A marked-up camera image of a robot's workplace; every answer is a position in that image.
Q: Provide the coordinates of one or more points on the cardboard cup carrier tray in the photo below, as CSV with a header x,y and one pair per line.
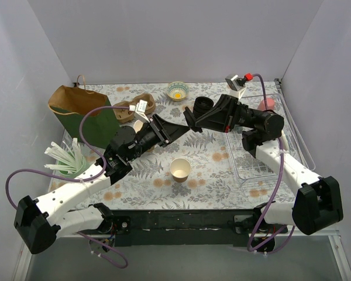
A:
x,y
122,112

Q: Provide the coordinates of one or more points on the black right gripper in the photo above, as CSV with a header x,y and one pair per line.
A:
x,y
232,114

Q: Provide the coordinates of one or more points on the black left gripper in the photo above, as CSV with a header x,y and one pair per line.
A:
x,y
160,132

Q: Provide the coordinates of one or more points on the stack of black lids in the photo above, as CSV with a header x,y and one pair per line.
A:
x,y
201,106

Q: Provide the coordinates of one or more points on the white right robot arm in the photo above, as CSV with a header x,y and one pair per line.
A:
x,y
317,203

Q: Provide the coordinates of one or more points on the white wire dish rack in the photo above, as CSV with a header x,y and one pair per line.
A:
x,y
246,167

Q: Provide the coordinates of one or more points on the single brown paper cup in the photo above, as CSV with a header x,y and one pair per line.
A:
x,y
180,169

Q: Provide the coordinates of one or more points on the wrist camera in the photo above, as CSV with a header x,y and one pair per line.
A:
x,y
236,85
139,110

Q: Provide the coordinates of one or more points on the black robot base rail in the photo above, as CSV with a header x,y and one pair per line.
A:
x,y
179,227

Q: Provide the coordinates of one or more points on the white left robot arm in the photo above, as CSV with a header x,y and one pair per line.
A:
x,y
42,220

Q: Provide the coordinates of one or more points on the green straw holder cup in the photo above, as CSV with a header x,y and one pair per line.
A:
x,y
70,166

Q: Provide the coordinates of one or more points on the stack of paper cups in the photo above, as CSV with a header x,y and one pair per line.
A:
x,y
140,128

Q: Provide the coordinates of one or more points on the floral tablecloth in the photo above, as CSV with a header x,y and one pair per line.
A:
x,y
223,174

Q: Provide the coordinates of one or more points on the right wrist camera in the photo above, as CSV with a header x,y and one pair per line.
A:
x,y
236,85

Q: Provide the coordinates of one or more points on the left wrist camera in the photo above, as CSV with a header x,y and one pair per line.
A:
x,y
139,110

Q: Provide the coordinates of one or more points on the green brown paper bag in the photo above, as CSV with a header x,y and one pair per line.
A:
x,y
71,104

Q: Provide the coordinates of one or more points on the pink plastic cup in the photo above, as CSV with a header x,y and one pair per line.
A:
x,y
268,104

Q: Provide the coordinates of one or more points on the yellow patterned bowl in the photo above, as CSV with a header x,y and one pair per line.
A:
x,y
177,91

